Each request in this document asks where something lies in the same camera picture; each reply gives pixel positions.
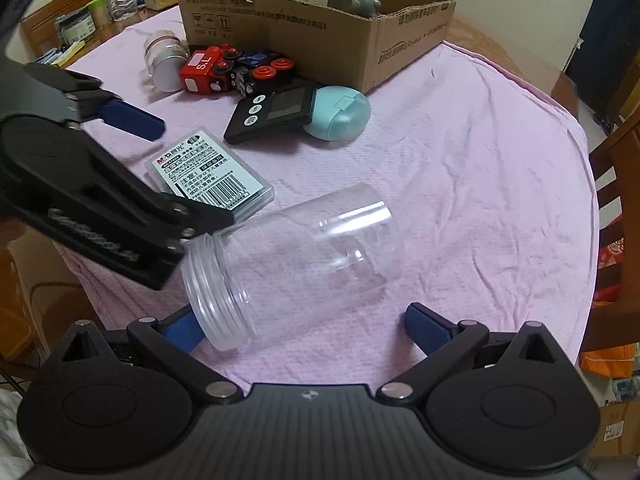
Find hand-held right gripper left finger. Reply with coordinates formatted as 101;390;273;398
47;305;251;406

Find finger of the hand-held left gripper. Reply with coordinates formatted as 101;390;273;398
24;129;237;292
25;62;167;144

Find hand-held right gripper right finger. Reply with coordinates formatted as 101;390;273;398
375;302;576;406

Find clear card case with label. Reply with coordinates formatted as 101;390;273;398
146;127;276;223

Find black digital timer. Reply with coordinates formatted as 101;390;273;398
223;84;318;145

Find dark blue toy car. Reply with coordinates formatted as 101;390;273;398
222;49;296;97

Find large clear plastic jar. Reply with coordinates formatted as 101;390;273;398
180;183;405;352

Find cardboard box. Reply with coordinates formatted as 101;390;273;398
177;0;457;95

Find teal egg-shaped case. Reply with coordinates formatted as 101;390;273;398
303;86;372;142

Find small clear jar white lid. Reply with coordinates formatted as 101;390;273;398
144;30;190;92

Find yellow flat packet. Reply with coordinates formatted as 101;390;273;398
50;40;86;68

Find clear tub with label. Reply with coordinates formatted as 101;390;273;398
55;9;96;45

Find green lid jar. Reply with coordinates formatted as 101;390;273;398
86;0;108;30

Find wooden chair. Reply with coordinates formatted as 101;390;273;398
580;110;640;356
20;0;101;61

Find brown wooden furniture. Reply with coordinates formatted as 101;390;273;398
0;247;86;361

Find pink tablecloth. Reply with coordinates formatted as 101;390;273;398
52;2;598;391

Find orange plastic bag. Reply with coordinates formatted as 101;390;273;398
580;342;640;376

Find red printed bag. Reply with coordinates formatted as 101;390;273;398
597;237;626;306

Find grey elephant toy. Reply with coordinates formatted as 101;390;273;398
327;0;383;18

